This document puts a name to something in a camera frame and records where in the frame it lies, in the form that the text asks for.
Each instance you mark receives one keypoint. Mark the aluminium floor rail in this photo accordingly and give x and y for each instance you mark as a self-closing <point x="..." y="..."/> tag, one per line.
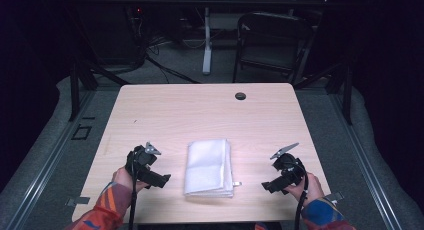
<point x="366" y="170"/>
<point x="46" y="163"/>

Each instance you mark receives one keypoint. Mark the black metal frame stand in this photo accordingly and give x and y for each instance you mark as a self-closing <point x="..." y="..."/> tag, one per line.
<point x="346" y="90"/>
<point x="75" y="90"/>

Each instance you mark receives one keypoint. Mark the person's right hand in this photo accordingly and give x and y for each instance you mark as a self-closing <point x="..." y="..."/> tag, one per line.
<point x="311" y="188"/>

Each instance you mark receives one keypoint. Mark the black horizontal frame bar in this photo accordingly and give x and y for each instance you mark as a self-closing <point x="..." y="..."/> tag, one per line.
<point x="200" y="2"/>

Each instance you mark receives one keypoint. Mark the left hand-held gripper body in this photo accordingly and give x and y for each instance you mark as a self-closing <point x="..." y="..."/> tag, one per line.
<point x="141" y="160"/>

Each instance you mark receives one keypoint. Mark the white table leg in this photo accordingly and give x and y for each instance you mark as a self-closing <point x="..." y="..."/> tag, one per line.
<point x="207" y="50"/>

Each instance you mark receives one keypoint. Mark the black table grommet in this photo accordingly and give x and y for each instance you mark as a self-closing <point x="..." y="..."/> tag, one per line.
<point x="240" y="96"/>

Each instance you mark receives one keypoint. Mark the person's left hand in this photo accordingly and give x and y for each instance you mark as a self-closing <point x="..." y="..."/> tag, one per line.
<point x="124" y="179"/>

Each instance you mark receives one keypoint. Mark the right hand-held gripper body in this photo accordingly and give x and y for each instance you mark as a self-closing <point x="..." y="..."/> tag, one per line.
<point x="289" y="165"/>

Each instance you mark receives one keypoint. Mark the black folding chair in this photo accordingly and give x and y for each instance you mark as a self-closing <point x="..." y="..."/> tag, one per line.
<point x="271" y="40"/>

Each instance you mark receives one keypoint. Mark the dark computer tower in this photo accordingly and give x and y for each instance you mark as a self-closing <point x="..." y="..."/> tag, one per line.
<point x="113" y="36"/>

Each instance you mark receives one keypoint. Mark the grey tape piece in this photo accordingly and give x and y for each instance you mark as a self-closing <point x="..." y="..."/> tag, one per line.
<point x="77" y="200"/>
<point x="334" y="196"/>

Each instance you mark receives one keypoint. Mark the white towel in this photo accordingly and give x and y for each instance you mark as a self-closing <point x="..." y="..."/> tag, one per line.
<point x="208" y="166"/>

